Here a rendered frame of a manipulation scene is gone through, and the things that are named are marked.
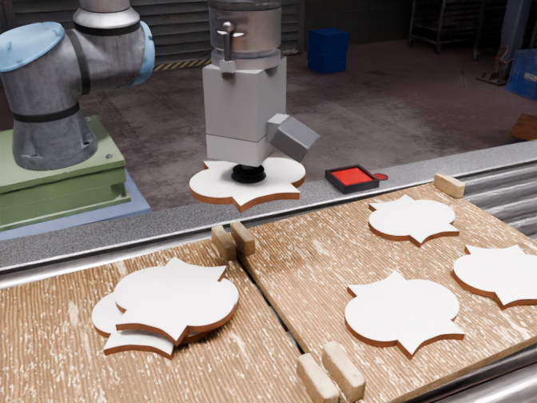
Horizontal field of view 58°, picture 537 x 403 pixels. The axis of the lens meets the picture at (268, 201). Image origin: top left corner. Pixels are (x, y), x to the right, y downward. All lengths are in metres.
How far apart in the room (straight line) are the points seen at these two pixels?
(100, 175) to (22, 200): 0.14
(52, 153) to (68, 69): 0.15
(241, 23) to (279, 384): 0.36
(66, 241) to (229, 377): 0.39
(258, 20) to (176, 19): 4.95
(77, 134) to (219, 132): 0.47
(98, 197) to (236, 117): 0.51
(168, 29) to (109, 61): 4.49
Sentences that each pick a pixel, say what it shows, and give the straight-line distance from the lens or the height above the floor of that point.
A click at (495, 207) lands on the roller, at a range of 0.93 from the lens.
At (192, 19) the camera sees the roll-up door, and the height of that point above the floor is 0.50.
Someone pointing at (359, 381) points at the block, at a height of 0.96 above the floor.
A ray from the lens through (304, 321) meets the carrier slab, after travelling 0.59.
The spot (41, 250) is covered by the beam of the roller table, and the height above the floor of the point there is 0.91.
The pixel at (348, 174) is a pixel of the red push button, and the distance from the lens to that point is 0.94.
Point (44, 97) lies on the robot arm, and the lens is 0.93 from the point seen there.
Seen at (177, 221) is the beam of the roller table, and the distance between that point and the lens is 0.82.
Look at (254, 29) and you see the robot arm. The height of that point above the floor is 1.25.
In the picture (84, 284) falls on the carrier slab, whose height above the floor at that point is 0.94.
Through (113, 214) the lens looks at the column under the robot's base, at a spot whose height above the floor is 0.87.
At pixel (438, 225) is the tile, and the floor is 0.95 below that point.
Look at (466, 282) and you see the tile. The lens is 0.68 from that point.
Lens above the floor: 1.34
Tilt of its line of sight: 29 degrees down
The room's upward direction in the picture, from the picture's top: straight up
